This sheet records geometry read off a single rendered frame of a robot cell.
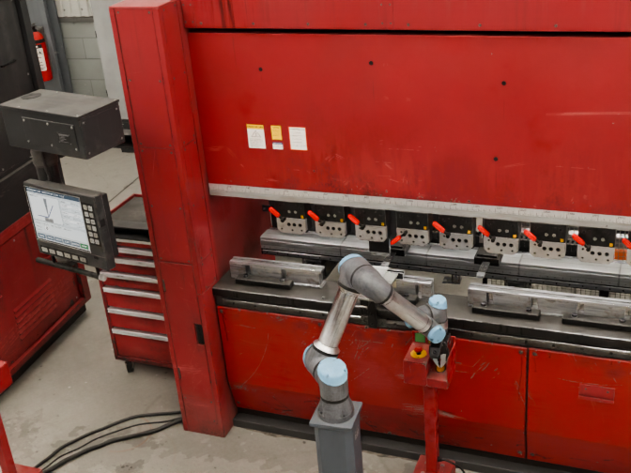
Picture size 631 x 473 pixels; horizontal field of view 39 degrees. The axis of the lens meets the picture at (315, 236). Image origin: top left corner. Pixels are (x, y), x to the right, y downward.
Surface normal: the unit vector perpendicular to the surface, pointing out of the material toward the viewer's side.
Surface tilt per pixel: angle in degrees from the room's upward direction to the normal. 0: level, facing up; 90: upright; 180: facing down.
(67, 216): 90
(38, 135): 90
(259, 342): 90
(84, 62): 90
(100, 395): 0
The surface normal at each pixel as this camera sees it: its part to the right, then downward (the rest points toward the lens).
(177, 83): 0.93, 0.09
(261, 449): -0.08, -0.90
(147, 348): -0.36, 0.43
